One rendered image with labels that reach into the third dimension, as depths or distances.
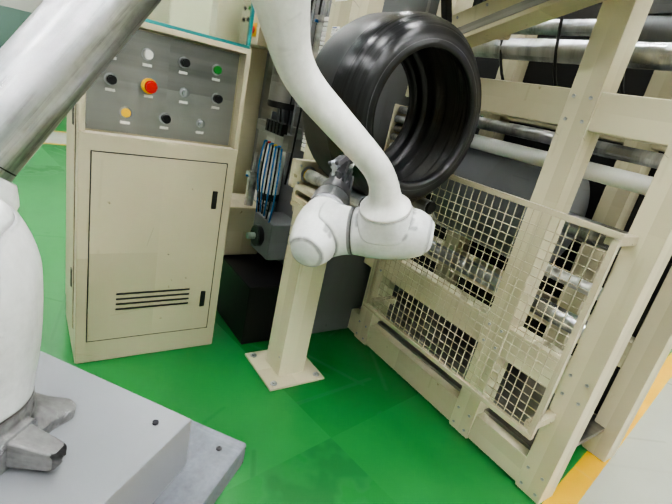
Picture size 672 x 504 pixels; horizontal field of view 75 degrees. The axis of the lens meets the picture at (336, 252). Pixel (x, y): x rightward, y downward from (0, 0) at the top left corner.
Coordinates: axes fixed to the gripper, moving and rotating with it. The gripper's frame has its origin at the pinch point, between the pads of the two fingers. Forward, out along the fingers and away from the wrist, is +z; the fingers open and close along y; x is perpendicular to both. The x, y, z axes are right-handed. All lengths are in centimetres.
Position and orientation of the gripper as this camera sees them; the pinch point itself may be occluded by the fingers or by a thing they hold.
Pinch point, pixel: (350, 160)
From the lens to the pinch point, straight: 121.8
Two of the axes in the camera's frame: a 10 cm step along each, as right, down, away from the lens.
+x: 9.5, -0.4, -3.2
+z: 2.3, -6.1, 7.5
